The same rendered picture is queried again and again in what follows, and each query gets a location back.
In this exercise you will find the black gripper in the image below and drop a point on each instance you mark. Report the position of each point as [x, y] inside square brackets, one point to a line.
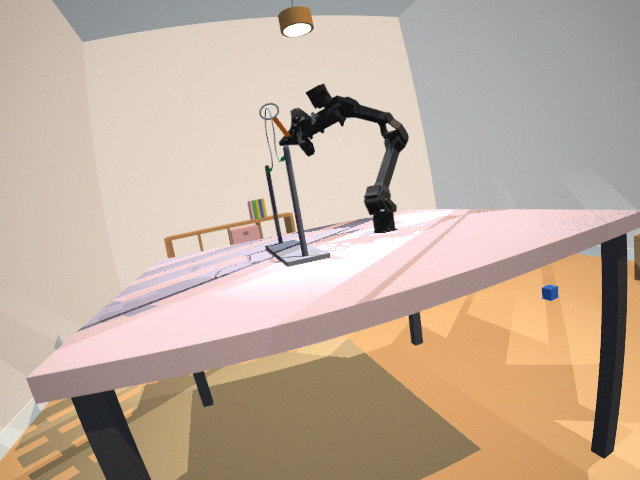
[298, 138]

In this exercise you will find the orange handle with white loop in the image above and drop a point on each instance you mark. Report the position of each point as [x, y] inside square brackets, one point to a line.
[275, 119]

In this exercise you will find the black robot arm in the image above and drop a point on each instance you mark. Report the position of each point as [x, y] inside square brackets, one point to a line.
[337, 109]

